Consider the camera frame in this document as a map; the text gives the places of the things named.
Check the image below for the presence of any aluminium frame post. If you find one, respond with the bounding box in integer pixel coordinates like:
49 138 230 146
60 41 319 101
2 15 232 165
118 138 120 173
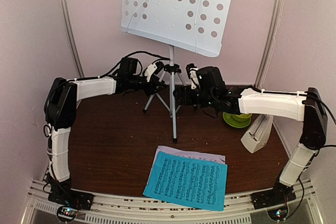
255 0 285 88
60 0 85 78

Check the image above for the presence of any front aluminium rail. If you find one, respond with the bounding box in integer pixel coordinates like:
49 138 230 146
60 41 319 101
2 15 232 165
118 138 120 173
21 179 323 223

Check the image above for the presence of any right aluminium frame post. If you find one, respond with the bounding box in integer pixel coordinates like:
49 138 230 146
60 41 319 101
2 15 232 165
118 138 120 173
255 0 285 88

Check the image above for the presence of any green bowl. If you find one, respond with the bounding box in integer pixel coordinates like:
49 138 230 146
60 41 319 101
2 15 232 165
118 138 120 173
232 114 252 122

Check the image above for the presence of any blue sheet music page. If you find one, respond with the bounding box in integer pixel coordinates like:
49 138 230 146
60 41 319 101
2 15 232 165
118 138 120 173
143 152 228 211

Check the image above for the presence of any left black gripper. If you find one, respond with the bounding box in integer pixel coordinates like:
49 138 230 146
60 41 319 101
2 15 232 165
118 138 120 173
128 75 167 96

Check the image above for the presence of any white perforated music stand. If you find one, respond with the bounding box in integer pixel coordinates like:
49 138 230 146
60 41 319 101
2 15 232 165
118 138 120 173
120 0 236 143

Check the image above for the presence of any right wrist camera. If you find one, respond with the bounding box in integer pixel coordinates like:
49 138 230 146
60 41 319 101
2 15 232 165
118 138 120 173
186 63 200 90

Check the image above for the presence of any green saucer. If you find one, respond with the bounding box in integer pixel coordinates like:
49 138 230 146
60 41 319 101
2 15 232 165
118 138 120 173
223 112 251 129

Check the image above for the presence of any left aluminium frame post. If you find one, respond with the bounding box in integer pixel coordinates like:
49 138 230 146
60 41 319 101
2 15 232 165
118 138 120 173
60 0 85 78

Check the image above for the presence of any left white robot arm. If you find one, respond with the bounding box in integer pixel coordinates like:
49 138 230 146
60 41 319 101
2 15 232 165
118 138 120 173
44 52 167 210

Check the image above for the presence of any lilac sheet music page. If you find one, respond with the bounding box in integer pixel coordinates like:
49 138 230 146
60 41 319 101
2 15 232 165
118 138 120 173
152 145 226 166

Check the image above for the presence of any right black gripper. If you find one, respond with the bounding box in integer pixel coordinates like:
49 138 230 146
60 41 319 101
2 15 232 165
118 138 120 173
173 85 216 108

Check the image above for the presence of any white metronome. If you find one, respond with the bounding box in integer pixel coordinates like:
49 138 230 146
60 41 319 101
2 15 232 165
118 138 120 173
241 114 274 154

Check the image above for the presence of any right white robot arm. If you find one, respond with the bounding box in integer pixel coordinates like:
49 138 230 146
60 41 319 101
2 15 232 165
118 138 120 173
173 63 332 209

